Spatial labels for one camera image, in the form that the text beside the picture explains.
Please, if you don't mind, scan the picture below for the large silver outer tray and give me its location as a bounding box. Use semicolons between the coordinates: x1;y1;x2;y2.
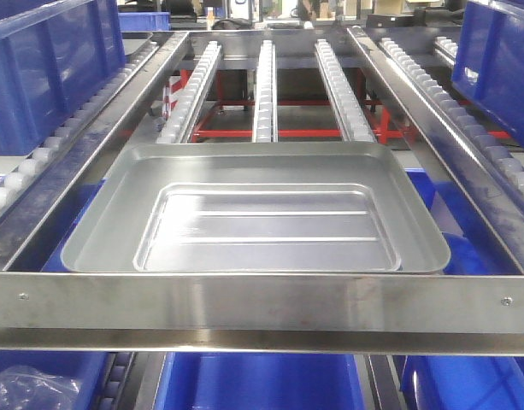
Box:
62;142;450;274

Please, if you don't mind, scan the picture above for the centre white roller track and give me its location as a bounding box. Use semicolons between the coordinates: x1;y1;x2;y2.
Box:
252;40;279;143

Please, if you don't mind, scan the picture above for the white roller track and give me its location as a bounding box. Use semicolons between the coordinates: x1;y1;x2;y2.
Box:
252;40;279;143
156;41;222;144
315;38;376;143

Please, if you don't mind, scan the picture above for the left white roller track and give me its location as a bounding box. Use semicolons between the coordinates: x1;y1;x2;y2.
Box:
156;41;222;144

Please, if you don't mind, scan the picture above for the right white roller track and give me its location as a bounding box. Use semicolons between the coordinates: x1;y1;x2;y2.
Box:
315;38;376;143

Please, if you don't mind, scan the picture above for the blue bin lower centre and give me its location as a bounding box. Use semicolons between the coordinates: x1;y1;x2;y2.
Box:
154;352;365;409

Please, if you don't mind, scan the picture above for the blue bin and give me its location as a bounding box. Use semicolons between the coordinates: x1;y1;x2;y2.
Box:
154;352;365;409
0;1;126;155
0;350;108;409
452;1;524;149
401;355;524;409

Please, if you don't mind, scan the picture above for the blue bin far background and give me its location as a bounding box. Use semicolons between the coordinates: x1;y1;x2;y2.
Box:
118;12;170;32

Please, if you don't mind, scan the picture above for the blue bin lower left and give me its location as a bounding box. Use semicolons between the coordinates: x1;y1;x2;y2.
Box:
0;350;108;409

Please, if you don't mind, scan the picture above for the blue bin lower right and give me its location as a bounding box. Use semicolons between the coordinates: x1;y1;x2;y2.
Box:
401;355;524;409

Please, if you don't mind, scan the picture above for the blue bin upper left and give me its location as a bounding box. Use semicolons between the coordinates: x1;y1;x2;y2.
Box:
0;1;126;155

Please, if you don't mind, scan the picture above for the blue bin upper right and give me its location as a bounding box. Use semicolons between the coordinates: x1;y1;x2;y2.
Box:
452;1;524;149

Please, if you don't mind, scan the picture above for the clear plastic bag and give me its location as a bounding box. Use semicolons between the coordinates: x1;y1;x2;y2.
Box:
0;366;83;409

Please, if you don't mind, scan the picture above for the red metal cart frame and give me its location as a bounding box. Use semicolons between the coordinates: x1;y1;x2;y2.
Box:
167;67;513;149

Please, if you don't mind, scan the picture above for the stainless steel rack frame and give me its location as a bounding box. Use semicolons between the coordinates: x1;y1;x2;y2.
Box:
0;26;524;355

